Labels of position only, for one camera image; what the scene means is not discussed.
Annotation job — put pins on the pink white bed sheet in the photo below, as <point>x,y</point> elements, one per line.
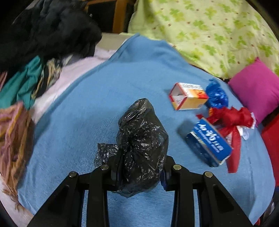
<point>108,45</point>

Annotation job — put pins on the teal garment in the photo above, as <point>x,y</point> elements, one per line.
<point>22,84</point>

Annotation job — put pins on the wooden headboard frame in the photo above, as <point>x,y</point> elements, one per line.
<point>111,16</point>

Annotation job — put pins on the blue crumpled plastic bag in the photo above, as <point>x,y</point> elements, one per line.
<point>217,97</point>

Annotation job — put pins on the red plastic bag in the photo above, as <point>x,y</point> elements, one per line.
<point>230,121</point>

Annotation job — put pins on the blue blanket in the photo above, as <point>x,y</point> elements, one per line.
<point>88,111</point>

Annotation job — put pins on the red paper shopping bag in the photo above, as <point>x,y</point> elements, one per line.
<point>270,137</point>

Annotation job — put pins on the brown striped scarf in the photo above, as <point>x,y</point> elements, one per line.
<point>17,138</point>

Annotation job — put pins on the orange white cardboard box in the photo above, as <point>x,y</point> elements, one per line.
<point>185,96</point>

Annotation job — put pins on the black plastic trash bag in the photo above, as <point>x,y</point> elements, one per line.
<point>138,157</point>

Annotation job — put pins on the black clothing pile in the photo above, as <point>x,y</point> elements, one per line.
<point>50,29</point>

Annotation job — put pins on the green clover pattern quilt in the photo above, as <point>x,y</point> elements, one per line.
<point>220,37</point>

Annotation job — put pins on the blue toothpaste box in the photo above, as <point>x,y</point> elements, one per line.
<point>207,142</point>

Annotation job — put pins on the magenta pillow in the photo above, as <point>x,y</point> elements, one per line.
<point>256,86</point>

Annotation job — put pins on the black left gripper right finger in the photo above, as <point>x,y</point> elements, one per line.
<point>216,205</point>

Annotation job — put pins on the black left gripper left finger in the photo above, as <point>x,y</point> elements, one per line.
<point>65,205</point>

